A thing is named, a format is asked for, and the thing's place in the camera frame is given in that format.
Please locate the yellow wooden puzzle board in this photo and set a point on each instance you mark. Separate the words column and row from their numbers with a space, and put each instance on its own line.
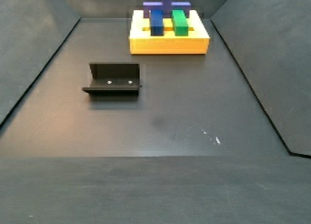
column 168, row 44

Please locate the green puzzle block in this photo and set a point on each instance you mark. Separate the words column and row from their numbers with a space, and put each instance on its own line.
column 179, row 23

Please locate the blue puzzle block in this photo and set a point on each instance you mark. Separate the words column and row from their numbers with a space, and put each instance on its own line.
column 156, row 23

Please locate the purple cross puzzle block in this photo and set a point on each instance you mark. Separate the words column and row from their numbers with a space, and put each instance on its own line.
column 165, row 6

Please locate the black angle bracket stand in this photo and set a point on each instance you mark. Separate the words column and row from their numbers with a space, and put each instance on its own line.
column 113, row 77

